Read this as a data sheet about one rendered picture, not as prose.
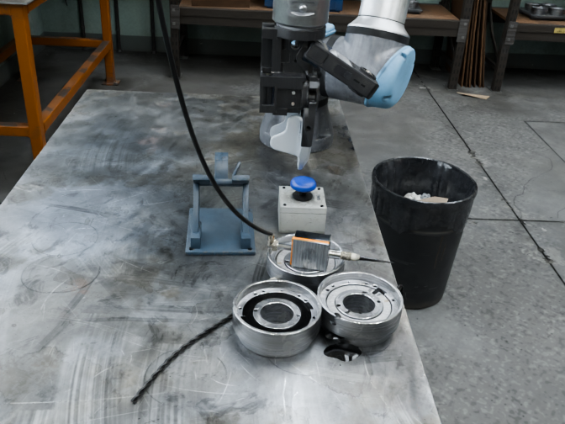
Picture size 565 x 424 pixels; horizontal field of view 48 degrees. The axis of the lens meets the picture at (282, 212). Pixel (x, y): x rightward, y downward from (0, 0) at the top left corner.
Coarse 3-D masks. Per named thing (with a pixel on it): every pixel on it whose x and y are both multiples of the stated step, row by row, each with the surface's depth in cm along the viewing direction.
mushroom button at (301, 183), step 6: (294, 180) 96; (300, 180) 95; (306, 180) 96; (312, 180) 96; (294, 186) 95; (300, 186) 94; (306, 186) 94; (312, 186) 95; (300, 192) 96; (306, 192) 95
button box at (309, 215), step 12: (288, 192) 98; (312, 192) 99; (288, 204) 95; (300, 204) 95; (312, 204) 95; (324, 204) 95; (288, 216) 95; (300, 216) 95; (312, 216) 95; (324, 216) 95; (288, 228) 96; (300, 228) 96; (312, 228) 96; (324, 228) 96
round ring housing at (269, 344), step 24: (264, 288) 79; (288, 288) 79; (240, 312) 74; (264, 312) 76; (288, 312) 76; (312, 312) 75; (240, 336) 72; (264, 336) 70; (288, 336) 70; (312, 336) 72
